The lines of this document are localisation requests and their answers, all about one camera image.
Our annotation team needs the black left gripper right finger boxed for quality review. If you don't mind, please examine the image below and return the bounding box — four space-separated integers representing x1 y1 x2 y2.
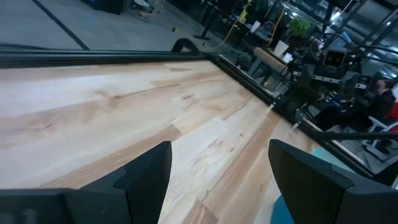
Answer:
268 139 380 224

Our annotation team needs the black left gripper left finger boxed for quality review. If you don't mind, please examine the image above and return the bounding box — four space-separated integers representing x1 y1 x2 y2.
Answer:
63 141 173 224

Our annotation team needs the white card sign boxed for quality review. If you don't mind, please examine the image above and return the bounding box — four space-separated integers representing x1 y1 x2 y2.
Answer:
273 40 290 58

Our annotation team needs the person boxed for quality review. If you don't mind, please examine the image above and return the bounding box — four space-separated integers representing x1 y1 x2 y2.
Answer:
368 70 398 125

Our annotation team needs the green leafy plant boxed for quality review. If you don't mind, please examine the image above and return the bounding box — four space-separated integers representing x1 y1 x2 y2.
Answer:
287 17 312 38

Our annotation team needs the brown cardboard tube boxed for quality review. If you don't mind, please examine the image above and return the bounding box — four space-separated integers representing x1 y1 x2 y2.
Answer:
253 46 292 75

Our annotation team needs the white chair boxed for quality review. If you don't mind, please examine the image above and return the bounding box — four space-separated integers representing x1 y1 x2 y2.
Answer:
362 115 398 162

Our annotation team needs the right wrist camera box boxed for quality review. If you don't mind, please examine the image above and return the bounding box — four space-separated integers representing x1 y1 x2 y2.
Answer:
322 49 347 68

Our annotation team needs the yellow cable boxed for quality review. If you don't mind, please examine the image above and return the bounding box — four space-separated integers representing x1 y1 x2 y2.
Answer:
214 0 252 49

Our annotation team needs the black stand post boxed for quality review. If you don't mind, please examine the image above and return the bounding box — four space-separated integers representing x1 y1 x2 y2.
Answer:
192 4 219 41

